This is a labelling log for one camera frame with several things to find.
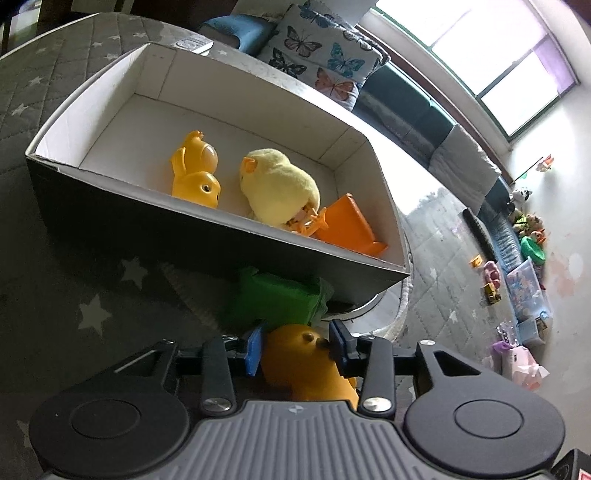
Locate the orange plastic toy scoop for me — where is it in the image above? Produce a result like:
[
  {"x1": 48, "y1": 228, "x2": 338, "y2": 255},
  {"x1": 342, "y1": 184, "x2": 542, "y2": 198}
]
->
[{"x1": 314, "y1": 194, "x2": 389, "y2": 257}]

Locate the pile of plush toys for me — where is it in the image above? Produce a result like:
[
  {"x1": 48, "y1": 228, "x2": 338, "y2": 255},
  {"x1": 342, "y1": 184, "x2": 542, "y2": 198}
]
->
[{"x1": 505, "y1": 207, "x2": 548, "y2": 241}]

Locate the teal sofa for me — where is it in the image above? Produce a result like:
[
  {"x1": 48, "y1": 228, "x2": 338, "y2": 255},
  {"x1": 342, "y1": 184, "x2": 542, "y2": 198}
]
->
[{"x1": 198, "y1": 14, "x2": 525, "y2": 278}]

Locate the white remote control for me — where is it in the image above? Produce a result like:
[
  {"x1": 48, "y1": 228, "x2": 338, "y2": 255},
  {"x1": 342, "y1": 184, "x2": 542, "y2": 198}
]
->
[{"x1": 171, "y1": 36, "x2": 214, "y2": 54}]

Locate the purple curtain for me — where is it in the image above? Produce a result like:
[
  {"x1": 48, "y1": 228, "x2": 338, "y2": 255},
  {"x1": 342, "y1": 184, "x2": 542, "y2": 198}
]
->
[{"x1": 531, "y1": 34, "x2": 578, "y2": 98}]

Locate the green framed window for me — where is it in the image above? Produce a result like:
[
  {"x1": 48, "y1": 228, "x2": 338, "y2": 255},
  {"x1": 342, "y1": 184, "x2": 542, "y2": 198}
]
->
[{"x1": 374, "y1": 0, "x2": 581, "y2": 139}]

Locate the green plastic toy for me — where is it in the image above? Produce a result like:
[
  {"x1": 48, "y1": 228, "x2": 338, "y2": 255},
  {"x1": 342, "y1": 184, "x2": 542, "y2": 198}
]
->
[{"x1": 521, "y1": 235, "x2": 547, "y2": 264}]

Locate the large orange plastic duck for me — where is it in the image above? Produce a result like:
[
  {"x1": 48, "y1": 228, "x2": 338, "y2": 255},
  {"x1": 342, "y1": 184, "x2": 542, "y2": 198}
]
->
[{"x1": 261, "y1": 323, "x2": 361, "y2": 409}]

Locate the white cardboard box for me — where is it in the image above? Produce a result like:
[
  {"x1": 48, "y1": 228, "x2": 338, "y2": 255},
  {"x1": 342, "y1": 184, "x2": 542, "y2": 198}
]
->
[{"x1": 25, "y1": 41, "x2": 412, "y2": 306}]

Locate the clear plastic storage box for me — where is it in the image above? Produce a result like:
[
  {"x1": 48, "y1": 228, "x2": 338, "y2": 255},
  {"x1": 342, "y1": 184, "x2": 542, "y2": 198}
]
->
[{"x1": 505, "y1": 258, "x2": 553, "y2": 319}]

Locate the colourful wall toy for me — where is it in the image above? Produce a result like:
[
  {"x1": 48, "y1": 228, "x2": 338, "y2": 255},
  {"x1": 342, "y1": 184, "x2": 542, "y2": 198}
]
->
[{"x1": 515, "y1": 156, "x2": 555, "y2": 181}]

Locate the pink toy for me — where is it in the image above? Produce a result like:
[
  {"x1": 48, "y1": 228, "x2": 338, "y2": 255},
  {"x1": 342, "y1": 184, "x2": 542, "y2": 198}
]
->
[{"x1": 482, "y1": 261, "x2": 504, "y2": 287}]

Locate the green soft pack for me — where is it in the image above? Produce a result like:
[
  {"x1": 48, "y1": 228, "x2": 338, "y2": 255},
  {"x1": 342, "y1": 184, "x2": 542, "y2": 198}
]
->
[{"x1": 224, "y1": 265, "x2": 336, "y2": 331}]

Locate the butterfly print pillow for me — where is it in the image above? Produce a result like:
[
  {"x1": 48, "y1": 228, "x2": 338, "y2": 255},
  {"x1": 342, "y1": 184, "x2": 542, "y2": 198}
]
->
[{"x1": 256, "y1": 0, "x2": 391, "y2": 112}]

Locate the small yellow plastic duck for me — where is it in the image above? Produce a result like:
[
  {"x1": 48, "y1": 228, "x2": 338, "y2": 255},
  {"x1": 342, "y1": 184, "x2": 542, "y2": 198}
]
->
[{"x1": 170, "y1": 130, "x2": 222, "y2": 210}]

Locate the small blue box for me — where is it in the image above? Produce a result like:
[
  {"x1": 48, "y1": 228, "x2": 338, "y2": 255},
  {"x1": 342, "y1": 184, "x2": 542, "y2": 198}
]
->
[{"x1": 515, "y1": 316, "x2": 548, "y2": 347}]

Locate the pink tissue pack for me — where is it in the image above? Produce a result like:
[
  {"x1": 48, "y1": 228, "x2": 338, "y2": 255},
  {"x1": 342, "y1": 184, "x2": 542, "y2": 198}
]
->
[{"x1": 501, "y1": 346, "x2": 548, "y2": 391}]

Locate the grey quilted desktop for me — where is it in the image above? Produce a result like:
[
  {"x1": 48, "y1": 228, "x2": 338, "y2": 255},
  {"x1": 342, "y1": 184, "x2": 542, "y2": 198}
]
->
[{"x1": 0, "y1": 11, "x2": 522, "y2": 480}]

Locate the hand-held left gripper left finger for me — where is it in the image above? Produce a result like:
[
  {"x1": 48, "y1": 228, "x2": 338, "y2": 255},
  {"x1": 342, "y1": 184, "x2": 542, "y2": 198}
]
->
[{"x1": 113, "y1": 323, "x2": 267, "y2": 416}]

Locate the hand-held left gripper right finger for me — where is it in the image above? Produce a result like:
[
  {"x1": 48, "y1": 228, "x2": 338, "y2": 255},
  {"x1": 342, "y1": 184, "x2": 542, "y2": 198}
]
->
[{"x1": 327, "y1": 318, "x2": 486, "y2": 419}]

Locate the yellow plush chick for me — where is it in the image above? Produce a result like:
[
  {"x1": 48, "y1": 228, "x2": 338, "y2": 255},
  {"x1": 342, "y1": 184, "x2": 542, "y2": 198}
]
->
[{"x1": 238, "y1": 148, "x2": 329, "y2": 236}]

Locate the white seat cushion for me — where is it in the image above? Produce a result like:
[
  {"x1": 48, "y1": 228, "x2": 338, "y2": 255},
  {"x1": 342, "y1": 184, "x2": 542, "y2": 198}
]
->
[{"x1": 429, "y1": 124, "x2": 502, "y2": 199}]

